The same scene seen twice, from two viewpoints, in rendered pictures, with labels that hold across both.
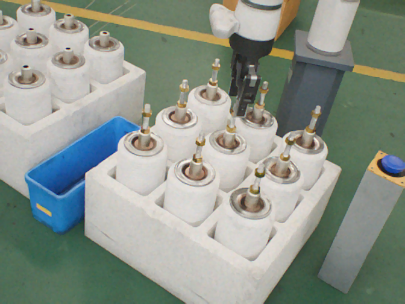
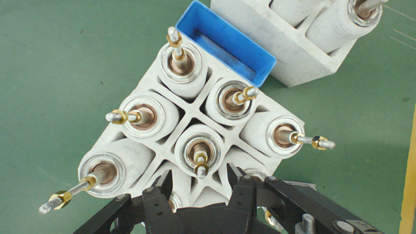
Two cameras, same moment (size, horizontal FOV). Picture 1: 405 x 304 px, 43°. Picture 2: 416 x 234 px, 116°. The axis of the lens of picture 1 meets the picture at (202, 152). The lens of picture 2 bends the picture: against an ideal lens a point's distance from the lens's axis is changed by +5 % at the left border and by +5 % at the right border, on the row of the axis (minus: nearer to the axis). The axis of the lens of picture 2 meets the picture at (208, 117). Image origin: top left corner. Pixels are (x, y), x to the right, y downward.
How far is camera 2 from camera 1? 89 cm
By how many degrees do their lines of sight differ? 47
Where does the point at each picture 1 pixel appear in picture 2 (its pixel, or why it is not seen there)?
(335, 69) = not seen: outside the picture
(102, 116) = (273, 47)
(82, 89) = (287, 10)
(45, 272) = (155, 44)
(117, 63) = (334, 35)
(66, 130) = (244, 18)
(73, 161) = (229, 38)
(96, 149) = (247, 54)
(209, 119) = (253, 134)
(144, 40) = (401, 83)
